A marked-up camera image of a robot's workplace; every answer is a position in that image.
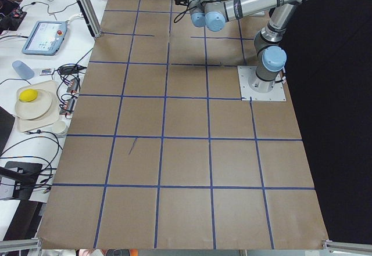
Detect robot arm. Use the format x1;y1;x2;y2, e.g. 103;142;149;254
174;0;308;93

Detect blue teach pendant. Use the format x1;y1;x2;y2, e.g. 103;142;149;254
22;21;67;56

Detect blue plastic cup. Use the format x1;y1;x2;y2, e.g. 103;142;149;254
12;60;34;80

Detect white paper cup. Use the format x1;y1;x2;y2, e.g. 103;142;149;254
51;121;69;137

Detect yellow lemon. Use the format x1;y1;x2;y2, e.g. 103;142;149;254
19;89;38;103

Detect beige plate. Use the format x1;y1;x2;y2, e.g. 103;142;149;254
15;90;52;120

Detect beige tray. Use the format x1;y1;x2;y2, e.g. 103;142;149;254
15;80;59;132

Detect aluminium frame post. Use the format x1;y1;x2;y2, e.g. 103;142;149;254
76;0;102;38

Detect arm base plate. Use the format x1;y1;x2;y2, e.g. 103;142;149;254
237;66;286;102

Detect black camera stand base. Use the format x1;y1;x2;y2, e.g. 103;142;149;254
1;161;42;200

